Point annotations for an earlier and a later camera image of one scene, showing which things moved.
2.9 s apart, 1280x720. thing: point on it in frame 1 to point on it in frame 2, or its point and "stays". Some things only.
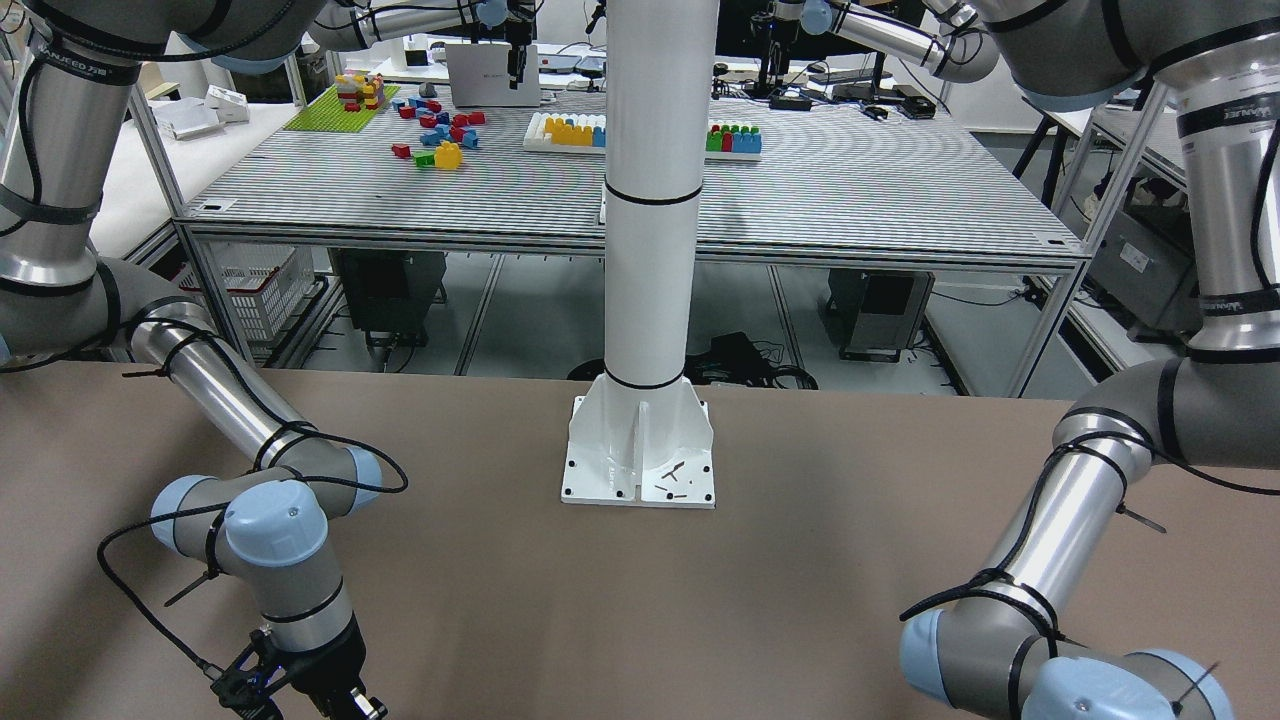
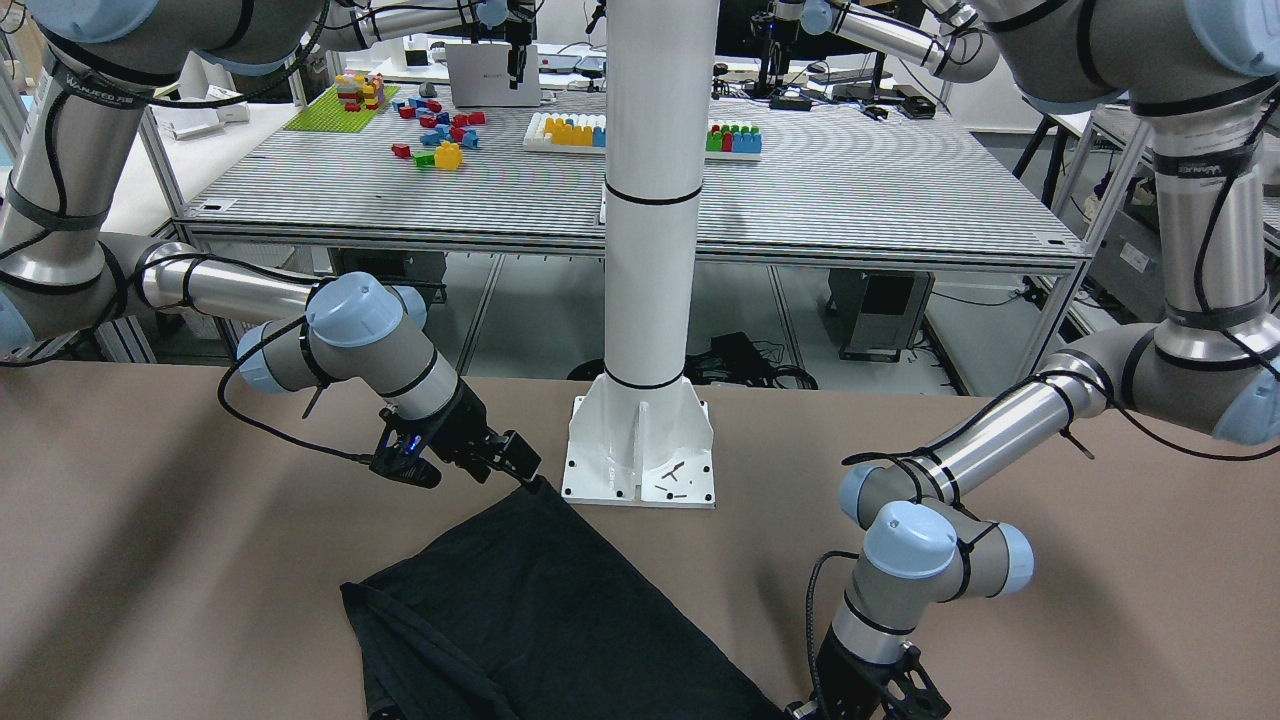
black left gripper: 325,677 to 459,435
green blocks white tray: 734,143 stays
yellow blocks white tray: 574,133 stays
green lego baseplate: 327,114 stays
